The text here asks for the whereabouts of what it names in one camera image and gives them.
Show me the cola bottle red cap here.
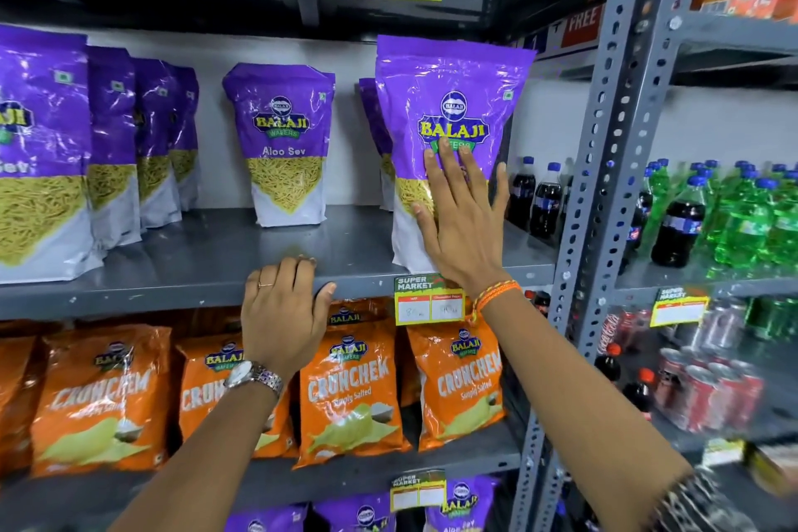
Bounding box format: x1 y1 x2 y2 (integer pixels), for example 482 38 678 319
594 342 624 384
622 367 657 415

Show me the person's right forearm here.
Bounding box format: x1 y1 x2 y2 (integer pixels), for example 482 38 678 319
477 288 696 532

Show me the row of green soda bottles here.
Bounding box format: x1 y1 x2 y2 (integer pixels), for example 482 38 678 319
645 158 798 278

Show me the cluster of red soda cans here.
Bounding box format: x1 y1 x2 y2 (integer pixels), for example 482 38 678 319
651 346 766 434

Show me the purple snack packet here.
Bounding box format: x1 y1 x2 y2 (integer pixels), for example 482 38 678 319
312 493 397 532
375 34 537 274
224 505 308 532
424 475 501 532

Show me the white red paper sign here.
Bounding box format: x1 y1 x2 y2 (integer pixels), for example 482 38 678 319
514 3 607 62

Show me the black white patterned cuff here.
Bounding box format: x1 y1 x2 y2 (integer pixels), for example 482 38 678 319
651 468 744 532

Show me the silver drink can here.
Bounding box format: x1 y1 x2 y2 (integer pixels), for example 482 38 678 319
701 298 749 353

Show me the row of orange chip packets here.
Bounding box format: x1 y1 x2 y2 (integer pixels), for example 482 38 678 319
0 298 507 479

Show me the grey metal shelf rack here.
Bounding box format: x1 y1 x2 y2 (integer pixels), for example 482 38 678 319
0 0 655 532
536 0 798 532

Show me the person's right hand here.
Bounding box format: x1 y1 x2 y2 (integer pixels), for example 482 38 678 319
411 135 515 302

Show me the row of purple pouches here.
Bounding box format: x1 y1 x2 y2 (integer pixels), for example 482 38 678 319
0 23 397 287

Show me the orange thread bracelet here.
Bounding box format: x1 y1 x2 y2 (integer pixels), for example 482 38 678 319
471 280 522 324

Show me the person's left hand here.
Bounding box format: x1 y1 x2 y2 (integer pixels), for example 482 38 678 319
241 255 338 378

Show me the person's left forearm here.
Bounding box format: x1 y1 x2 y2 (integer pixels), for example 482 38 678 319
109 379 283 532

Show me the silver metal wristwatch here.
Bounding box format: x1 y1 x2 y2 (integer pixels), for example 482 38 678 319
224 361 285 399

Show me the cola bottle blue cap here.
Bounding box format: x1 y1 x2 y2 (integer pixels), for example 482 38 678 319
507 155 537 231
621 166 654 261
650 175 709 268
529 161 564 241

